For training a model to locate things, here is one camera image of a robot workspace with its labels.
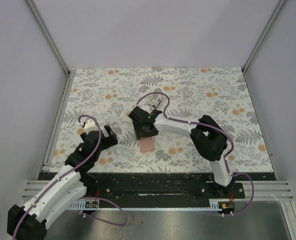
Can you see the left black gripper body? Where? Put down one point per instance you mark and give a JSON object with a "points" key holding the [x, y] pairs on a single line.
{"points": [[107, 142]]}

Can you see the flag print glasses case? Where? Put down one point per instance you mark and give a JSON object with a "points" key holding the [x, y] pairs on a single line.
{"points": [[151, 102]]}

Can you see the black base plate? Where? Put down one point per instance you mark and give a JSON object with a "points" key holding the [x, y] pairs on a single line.
{"points": [[161, 186]]}

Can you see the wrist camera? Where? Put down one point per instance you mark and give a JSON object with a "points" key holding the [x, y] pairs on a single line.
{"points": [[140, 113], [87, 149]]}

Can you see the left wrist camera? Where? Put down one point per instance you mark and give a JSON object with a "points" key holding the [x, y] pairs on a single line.
{"points": [[87, 149]]}

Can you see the floral table mat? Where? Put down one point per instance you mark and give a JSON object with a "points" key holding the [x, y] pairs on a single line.
{"points": [[109, 95]]}

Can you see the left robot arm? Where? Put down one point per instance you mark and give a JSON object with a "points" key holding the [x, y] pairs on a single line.
{"points": [[32, 220]]}

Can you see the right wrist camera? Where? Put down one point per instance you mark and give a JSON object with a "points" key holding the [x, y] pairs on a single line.
{"points": [[140, 113]]}

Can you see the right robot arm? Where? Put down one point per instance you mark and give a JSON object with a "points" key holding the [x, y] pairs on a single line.
{"points": [[208, 138]]}

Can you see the pink glasses case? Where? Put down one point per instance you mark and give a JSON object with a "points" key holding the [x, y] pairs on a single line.
{"points": [[146, 144]]}

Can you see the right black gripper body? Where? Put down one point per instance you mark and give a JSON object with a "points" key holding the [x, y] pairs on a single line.
{"points": [[140, 133]]}

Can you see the white slotted cable duct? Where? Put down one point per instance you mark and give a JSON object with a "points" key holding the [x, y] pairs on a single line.
{"points": [[206, 205]]}

